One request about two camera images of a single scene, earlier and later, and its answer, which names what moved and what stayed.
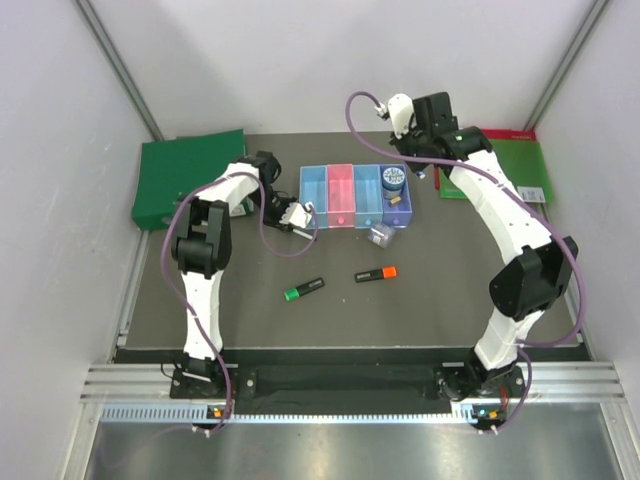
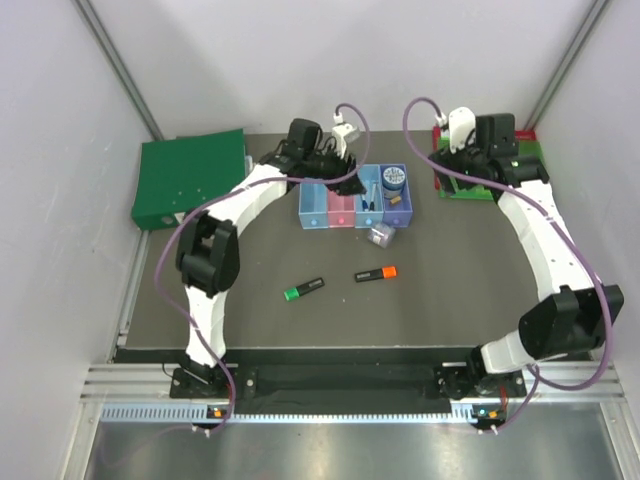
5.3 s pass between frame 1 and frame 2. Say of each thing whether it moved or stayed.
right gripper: moved
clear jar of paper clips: stayed
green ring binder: stayed
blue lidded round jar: stayed
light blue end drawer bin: stayed
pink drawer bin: stayed
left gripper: moved
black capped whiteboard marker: moved
